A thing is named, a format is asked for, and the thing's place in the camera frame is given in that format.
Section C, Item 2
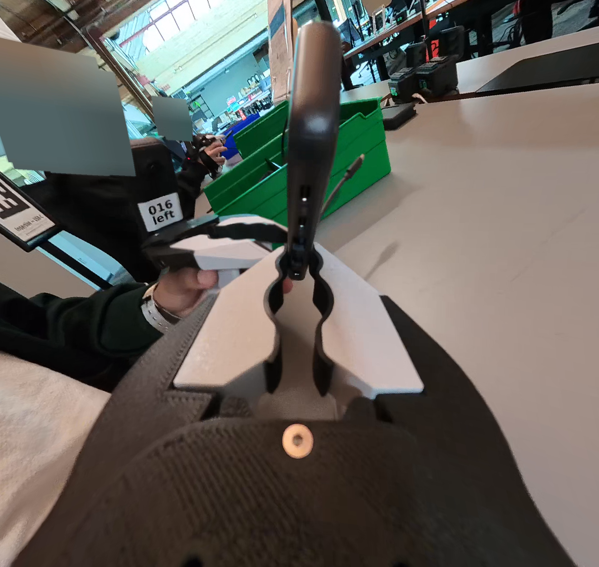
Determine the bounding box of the blue bin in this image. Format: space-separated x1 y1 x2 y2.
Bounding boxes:
221 131 244 161

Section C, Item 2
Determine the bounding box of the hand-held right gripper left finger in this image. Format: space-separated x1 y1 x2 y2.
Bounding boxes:
172 247 287 394

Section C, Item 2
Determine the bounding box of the person's left hand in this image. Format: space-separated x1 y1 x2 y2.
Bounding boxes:
153 267 220 318

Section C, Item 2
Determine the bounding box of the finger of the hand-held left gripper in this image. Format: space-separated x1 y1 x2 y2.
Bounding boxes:
168 240 273 292
205 215 289 244

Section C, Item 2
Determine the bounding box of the silver wristwatch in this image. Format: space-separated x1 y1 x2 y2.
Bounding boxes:
140 285 182 334

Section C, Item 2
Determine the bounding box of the black usb cable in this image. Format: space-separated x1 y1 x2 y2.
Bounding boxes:
322 153 366 214

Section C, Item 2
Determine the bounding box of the grey desk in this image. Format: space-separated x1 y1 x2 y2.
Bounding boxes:
0 84 599 567
341 26 599 105

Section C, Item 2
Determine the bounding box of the person's left forearm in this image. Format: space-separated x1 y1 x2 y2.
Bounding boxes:
0 280 162 392

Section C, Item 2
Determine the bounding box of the black flat box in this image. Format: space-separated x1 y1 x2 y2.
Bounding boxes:
381 102 417 131

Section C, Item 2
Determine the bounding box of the person's white clothing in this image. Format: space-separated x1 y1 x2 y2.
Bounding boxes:
0 352 113 567

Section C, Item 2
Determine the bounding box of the black power bank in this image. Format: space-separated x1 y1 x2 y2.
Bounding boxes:
285 20 343 281

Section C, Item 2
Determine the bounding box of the black desk mat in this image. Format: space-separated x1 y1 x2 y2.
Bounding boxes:
475 47 599 95

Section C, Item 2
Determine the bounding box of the long wooden table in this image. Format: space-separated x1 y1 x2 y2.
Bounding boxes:
344 0 532 62

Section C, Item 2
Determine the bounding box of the cardboard box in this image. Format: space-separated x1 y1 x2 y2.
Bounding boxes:
266 0 300 104

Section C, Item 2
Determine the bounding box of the green plastic bin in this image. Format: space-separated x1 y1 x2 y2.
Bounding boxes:
203 98 392 230

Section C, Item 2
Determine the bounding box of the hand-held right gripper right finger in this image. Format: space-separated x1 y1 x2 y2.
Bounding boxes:
309 243 425 400

